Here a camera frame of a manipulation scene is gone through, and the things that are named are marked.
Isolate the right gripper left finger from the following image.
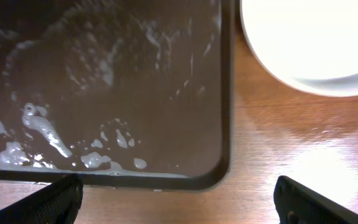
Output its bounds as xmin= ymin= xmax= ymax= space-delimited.
xmin=0 ymin=174 xmax=83 ymax=224

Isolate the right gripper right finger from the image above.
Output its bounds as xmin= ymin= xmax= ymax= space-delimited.
xmin=273 ymin=175 xmax=358 ymax=224

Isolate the cream white plate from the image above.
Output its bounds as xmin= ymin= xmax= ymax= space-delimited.
xmin=240 ymin=0 xmax=358 ymax=97

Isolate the brown plastic tray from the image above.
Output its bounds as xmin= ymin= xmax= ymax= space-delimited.
xmin=0 ymin=0 xmax=235 ymax=191

